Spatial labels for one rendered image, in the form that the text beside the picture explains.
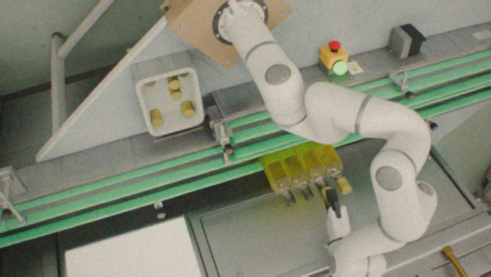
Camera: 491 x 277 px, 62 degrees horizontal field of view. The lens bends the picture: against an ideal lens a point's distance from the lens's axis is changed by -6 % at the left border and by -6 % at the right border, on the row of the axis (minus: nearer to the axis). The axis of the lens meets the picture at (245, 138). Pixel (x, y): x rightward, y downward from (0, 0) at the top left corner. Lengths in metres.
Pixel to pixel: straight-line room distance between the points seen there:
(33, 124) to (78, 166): 0.60
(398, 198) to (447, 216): 0.73
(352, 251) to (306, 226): 0.40
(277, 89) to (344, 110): 0.15
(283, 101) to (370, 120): 0.19
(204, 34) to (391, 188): 0.61
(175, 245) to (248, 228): 0.23
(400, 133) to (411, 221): 0.17
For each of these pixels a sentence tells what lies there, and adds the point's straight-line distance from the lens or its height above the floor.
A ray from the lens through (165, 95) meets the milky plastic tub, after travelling 1.33.
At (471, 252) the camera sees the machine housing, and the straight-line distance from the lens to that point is 1.54.
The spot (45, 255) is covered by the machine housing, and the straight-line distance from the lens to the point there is 1.55.
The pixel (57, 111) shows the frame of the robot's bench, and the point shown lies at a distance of 1.62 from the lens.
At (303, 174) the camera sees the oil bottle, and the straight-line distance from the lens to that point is 1.32.
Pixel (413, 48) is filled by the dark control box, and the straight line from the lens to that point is 1.57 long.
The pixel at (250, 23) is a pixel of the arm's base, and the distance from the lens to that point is 1.07.
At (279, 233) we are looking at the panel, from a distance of 1.38.
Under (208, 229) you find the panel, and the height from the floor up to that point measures 1.06.
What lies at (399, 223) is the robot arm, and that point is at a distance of 0.87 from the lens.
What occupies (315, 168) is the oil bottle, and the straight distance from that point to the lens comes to 1.33.
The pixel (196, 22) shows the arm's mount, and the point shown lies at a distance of 1.11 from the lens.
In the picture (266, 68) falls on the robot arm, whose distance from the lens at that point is 0.95.
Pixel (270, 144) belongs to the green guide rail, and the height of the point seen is 0.95.
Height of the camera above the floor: 1.78
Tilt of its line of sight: 40 degrees down
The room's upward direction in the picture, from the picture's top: 155 degrees clockwise
